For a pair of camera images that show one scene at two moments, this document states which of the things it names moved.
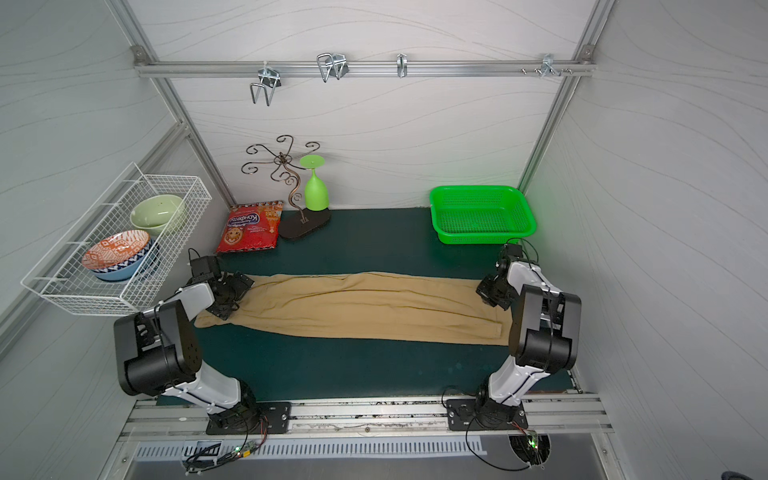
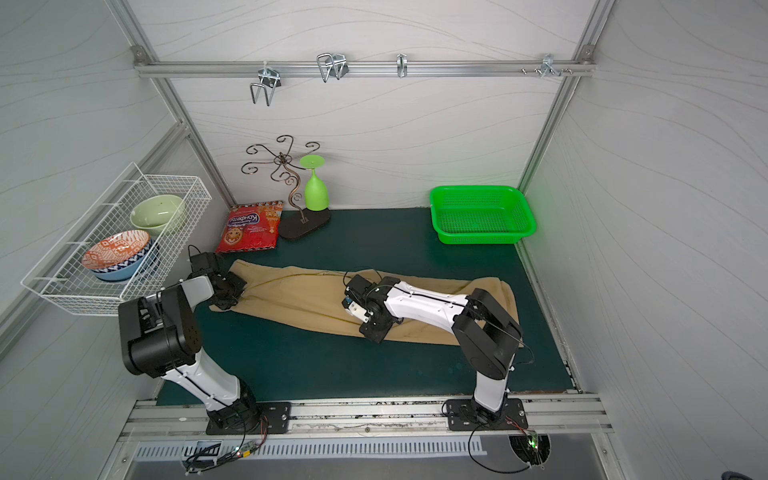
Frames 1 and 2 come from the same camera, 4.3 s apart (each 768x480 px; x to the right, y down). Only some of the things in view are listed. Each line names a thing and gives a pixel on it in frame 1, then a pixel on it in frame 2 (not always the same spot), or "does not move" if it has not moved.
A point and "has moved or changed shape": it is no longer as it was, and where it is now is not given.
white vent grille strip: [259, 449] does not move
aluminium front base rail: [368, 418] does not move
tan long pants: [370, 305] has moved or changed shape
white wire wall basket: [114, 257] does not move
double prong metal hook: [270, 80] does not move
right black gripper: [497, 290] -> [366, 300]
